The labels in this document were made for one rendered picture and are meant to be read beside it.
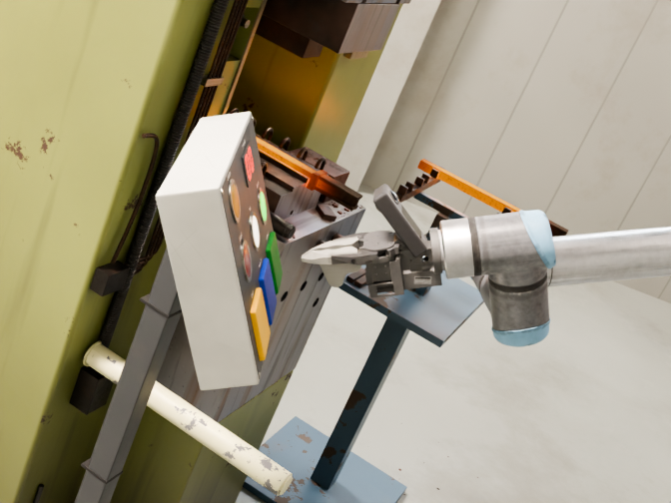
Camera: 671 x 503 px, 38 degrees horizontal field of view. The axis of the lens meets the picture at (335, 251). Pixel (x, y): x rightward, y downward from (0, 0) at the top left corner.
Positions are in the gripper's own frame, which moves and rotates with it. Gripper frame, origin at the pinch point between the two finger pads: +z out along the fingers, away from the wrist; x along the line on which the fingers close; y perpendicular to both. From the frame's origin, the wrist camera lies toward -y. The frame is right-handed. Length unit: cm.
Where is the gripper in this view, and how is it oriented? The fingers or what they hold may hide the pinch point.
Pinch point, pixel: (309, 252)
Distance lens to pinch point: 150.0
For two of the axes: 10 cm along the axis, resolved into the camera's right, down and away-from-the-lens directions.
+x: 0.4, -4.0, 9.1
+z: -9.9, 1.2, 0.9
